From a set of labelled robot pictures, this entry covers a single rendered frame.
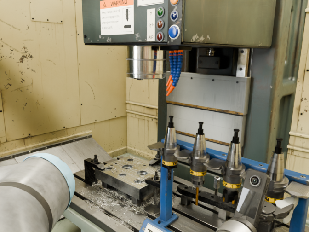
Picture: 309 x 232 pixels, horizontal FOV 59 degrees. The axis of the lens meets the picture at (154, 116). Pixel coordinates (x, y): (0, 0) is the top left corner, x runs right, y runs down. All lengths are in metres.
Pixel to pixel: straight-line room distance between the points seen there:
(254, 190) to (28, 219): 0.43
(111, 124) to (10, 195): 1.98
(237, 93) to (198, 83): 0.22
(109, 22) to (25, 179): 0.61
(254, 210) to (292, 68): 1.14
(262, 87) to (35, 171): 1.09
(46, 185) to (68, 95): 1.64
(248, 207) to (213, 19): 0.52
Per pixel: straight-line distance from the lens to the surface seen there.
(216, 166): 0.80
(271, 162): 0.73
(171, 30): 0.75
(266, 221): 0.66
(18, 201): 0.42
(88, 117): 2.20
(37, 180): 0.47
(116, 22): 0.91
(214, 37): 0.87
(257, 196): 0.63
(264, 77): 1.35
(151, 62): 1.02
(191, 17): 0.76
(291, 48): 1.65
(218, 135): 1.45
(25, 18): 1.94
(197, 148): 0.82
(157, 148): 0.91
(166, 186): 1.02
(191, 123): 1.52
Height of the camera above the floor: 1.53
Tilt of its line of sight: 13 degrees down
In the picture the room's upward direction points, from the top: 1 degrees clockwise
